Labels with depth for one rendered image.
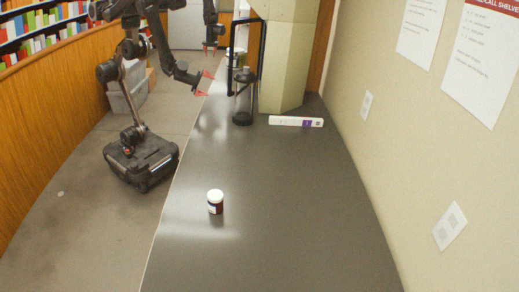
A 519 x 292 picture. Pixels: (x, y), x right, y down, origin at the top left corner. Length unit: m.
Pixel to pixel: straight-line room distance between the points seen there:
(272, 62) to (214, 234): 0.81
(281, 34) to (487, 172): 0.96
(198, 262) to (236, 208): 0.22
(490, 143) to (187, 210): 0.81
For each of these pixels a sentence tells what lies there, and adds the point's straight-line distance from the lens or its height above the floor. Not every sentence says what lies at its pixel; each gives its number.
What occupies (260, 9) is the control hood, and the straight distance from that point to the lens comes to 1.16.
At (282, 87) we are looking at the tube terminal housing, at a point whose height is 1.09.
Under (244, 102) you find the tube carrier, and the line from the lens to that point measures 1.13.
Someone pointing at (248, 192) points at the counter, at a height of 0.94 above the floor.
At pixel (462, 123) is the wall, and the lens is 0.66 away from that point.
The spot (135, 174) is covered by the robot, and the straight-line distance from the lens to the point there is 2.05.
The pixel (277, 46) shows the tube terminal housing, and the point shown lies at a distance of 1.19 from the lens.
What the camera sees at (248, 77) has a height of 1.18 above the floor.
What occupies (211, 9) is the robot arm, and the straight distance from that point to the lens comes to 1.61.
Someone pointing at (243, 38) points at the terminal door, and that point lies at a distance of 1.32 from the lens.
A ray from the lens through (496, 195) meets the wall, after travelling 0.59.
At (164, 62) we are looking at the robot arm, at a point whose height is 1.18.
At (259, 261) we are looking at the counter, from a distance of 0.69.
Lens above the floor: 1.54
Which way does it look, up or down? 35 degrees down
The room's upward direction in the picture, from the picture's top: 7 degrees clockwise
